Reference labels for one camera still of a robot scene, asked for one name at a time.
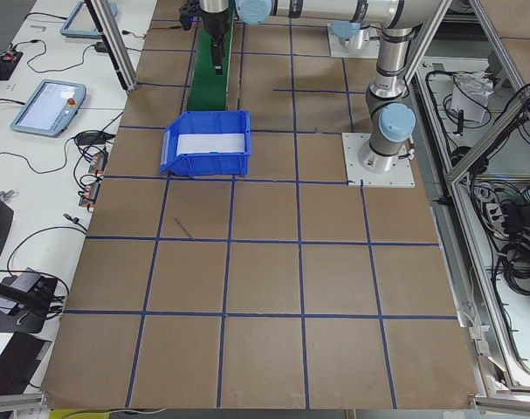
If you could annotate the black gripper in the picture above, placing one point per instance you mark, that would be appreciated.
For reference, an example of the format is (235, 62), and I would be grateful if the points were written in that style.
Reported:
(213, 25)

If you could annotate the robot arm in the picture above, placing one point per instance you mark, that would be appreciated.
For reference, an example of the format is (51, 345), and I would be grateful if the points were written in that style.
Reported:
(395, 18)
(392, 121)

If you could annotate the green conveyor belt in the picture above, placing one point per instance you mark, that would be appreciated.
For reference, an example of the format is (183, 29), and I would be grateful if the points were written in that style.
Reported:
(209, 91)

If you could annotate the blue left storage bin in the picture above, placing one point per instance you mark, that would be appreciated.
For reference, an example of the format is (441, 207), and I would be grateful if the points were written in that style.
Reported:
(207, 122)

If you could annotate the black power adapter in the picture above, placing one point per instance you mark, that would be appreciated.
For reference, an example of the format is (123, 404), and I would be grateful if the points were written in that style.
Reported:
(100, 47)

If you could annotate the teach pendant far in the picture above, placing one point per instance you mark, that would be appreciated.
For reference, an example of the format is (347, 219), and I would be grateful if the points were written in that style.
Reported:
(79, 24)

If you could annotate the teach pendant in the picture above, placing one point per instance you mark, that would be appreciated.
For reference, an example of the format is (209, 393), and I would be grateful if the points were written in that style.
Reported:
(79, 24)
(50, 109)

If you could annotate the teach pendant near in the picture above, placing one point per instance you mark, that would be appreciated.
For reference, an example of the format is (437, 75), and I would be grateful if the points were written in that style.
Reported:
(50, 109)

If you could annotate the aluminium frame post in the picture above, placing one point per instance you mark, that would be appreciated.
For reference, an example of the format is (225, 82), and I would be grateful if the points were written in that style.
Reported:
(104, 20)

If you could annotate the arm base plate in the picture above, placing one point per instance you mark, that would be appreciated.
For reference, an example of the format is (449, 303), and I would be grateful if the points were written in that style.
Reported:
(366, 169)
(348, 40)

